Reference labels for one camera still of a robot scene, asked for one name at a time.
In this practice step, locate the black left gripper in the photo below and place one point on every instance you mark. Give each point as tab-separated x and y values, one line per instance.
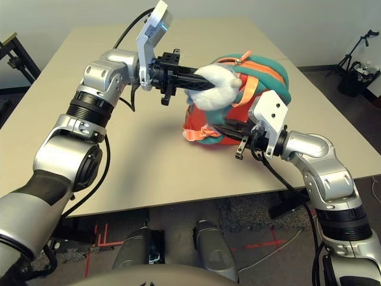
165	71

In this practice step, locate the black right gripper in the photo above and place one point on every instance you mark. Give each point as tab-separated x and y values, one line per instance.
256	143

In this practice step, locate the grey white plush toy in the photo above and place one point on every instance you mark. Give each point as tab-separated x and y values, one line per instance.
214	89

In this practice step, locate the orange and teal backpack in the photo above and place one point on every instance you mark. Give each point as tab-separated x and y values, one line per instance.
268	74

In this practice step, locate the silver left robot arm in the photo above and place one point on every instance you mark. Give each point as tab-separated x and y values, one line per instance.
65	155

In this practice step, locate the speckled grey floor mat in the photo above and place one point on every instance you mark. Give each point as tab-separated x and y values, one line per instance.
244	211

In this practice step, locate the black table base foot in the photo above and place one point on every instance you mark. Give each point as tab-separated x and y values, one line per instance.
285	207

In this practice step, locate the red floor tape cross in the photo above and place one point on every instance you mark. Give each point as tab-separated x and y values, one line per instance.
265	245

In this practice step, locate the grey right robot leg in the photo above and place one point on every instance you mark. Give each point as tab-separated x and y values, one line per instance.
215	253

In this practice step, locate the grey robot leg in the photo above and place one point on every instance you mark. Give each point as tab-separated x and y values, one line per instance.
215	253
134	247

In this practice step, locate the black waste bin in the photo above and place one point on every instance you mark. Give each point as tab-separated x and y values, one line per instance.
355	80

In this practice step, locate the black tripod stand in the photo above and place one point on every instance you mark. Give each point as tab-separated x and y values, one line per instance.
354	50

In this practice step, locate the grey left robot leg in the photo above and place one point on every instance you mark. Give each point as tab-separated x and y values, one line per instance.
134	247

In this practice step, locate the grey robot torso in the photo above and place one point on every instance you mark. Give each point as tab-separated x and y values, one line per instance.
149	277

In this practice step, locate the black framed side table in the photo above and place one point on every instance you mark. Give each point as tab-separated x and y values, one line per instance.
18	56

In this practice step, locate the red floor tape angle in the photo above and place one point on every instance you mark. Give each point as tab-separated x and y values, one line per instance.
102	242

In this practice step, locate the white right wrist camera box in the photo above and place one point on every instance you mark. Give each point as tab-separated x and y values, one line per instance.
272	113

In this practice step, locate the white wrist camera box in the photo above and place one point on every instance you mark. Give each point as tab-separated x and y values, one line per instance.
272	113
154	26

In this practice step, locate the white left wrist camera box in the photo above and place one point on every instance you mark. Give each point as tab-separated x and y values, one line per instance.
154	26

